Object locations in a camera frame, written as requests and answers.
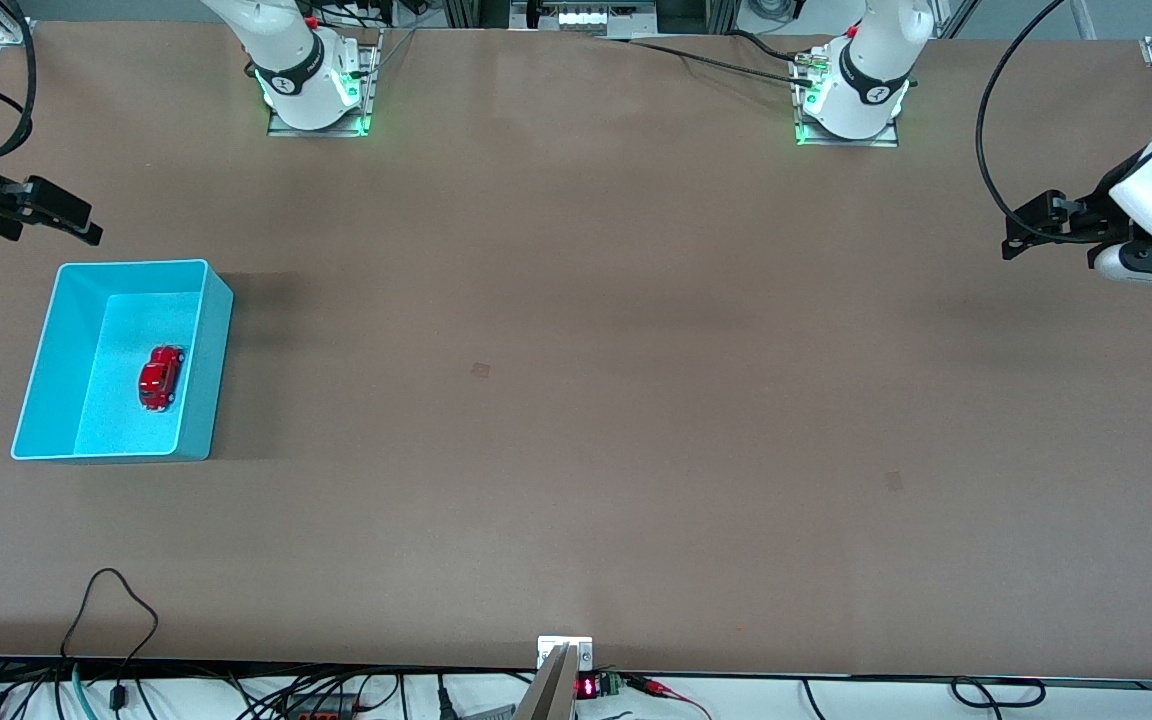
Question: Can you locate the red beetle toy car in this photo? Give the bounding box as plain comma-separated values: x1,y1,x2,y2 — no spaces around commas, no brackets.
138,345,187,412

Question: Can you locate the blue plastic box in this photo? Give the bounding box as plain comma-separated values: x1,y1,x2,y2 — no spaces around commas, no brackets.
12,259,235,463

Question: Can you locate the black orange power strip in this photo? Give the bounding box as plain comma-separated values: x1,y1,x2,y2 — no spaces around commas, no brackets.
286,695,359,720

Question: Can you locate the red clip lead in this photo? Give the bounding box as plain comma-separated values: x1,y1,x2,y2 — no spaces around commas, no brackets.
626,677,712,720

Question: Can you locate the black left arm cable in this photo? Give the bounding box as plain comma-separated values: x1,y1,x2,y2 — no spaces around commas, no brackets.
974,0,1072,244

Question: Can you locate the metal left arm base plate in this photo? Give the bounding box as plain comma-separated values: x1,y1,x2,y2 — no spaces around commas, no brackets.
794,50,902,148

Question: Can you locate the short black table cable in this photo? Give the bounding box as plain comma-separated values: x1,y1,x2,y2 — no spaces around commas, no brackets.
731,30,807,63

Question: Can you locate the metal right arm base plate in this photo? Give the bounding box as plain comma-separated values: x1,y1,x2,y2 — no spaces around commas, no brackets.
268,30,382,138

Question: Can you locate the long black table cable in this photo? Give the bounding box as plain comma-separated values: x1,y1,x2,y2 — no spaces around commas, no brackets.
596,36,819,89

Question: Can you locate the black coiled cable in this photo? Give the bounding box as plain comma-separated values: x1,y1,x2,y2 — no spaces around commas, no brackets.
951,678,1047,707

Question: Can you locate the black looped cable with ferrite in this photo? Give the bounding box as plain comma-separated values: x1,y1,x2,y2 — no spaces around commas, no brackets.
61,568,159,713

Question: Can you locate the aluminium frame with lights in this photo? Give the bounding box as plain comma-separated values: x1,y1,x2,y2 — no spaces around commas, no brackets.
441,0,742,39

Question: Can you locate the tangled black cable bundle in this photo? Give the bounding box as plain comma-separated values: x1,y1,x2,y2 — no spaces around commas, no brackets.
0,658,537,720

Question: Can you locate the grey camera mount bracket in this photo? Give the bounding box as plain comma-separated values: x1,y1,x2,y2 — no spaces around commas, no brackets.
514,636,594,720

